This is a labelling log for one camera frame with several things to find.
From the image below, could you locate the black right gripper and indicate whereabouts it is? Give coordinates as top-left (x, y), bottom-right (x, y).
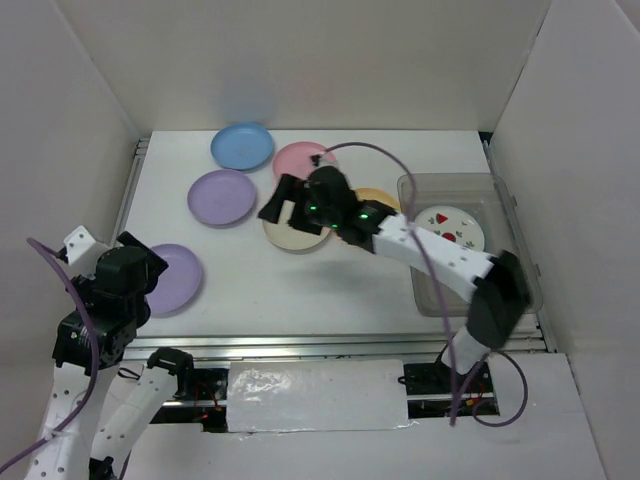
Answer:
top-left (257, 173), bottom-right (339, 236)

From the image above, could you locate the lilac plastic plate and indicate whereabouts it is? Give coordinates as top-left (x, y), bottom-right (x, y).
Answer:
top-left (187, 169), bottom-right (257, 227)
top-left (146, 243), bottom-right (203, 317)

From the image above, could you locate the white watermelon pattern plate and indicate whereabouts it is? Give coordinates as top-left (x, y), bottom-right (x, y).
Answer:
top-left (414, 205), bottom-right (486, 251)

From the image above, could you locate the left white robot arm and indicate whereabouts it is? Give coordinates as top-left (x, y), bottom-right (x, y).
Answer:
top-left (26, 226), bottom-right (198, 479)

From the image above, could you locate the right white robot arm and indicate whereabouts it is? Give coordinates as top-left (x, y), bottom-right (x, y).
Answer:
top-left (258, 166), bottom-right (532, 392)

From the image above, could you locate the clear plastic bin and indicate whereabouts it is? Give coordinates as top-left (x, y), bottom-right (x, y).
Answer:
top-left (414, 173), bottom-right (542, 315)

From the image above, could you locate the cream plastic plate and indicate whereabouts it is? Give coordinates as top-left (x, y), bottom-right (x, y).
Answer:
top-left (262, 221), bottom-right (330, 254)

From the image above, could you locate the pink plastic plate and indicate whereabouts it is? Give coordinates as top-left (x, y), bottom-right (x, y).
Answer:
top-left (272, 141), bottom-right (325, 187)

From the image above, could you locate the orange plastic plate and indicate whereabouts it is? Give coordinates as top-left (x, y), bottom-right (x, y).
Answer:
top-left (339, 187), bottom-right (401, 246)

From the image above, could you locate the blue plastic plate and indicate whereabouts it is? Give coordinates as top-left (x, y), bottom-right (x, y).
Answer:
top-left (210, 122), bottom-right (275, 171)

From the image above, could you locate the white foam cover panel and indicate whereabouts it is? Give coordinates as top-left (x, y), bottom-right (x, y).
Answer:
top-left (226, 359), bottom-right (409, 433)

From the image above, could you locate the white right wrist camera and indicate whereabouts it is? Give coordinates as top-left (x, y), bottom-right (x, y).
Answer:
top-left (310, 152), bottom-right (337, 169)

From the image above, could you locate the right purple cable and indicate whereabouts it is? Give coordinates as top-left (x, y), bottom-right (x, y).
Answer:
top-left (319, 141), bottom-right (529, 430)

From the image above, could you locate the purple cable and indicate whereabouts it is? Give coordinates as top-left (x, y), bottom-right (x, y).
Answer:
top-left (319, 141), bottom-right (529, 430)
top-left (0, 237), bottom-right (131, 480)

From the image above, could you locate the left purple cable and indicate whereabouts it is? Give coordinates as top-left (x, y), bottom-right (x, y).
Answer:
top-left (0, 237), bottom-right (131, 480)

